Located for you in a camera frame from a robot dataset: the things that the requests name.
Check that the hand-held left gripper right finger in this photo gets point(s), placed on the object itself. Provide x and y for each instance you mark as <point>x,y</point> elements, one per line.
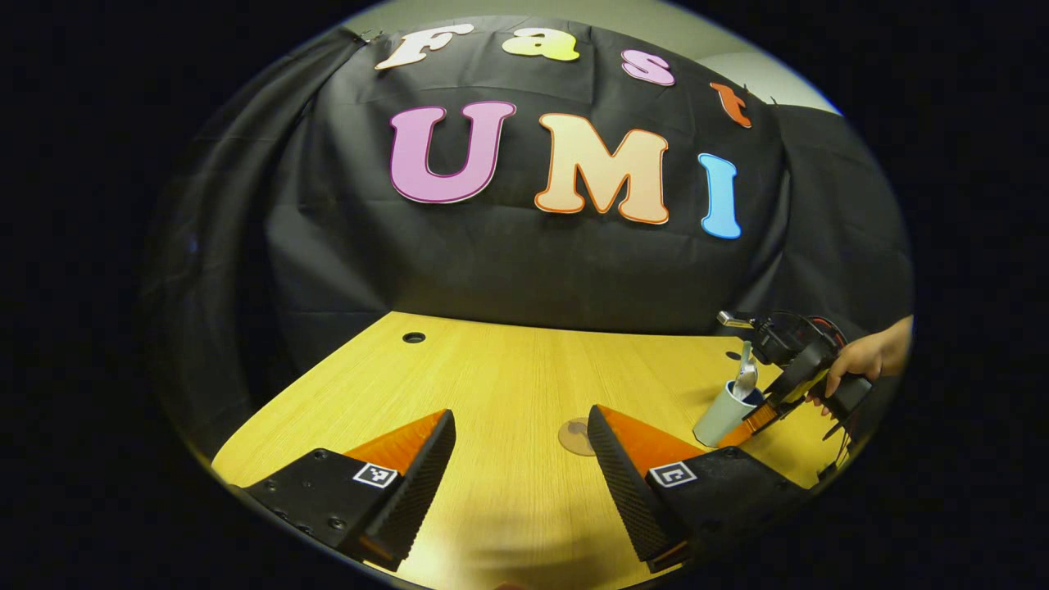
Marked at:
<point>627,492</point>

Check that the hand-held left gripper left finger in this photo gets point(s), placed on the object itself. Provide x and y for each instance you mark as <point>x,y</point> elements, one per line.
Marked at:
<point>418,492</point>

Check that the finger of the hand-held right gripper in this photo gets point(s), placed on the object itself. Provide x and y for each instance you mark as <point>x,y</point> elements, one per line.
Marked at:
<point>758,418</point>

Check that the white toothpaste tube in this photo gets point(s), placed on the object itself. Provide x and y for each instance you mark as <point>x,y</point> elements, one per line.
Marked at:
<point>744,383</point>

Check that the light green cup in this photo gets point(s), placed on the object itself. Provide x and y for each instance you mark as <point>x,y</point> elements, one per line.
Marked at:
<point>717,418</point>

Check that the light green toothbrush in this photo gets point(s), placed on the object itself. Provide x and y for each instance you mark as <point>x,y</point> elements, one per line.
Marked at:
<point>746,354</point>

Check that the round wooden coaster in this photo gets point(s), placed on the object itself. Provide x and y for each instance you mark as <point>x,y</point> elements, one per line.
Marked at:
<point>571,438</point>

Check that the wooden desktop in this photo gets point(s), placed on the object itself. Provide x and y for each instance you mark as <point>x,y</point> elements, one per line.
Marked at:
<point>508,385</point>

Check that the black backdrop cloth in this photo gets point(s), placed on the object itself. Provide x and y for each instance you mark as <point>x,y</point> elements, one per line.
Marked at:
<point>508,262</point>

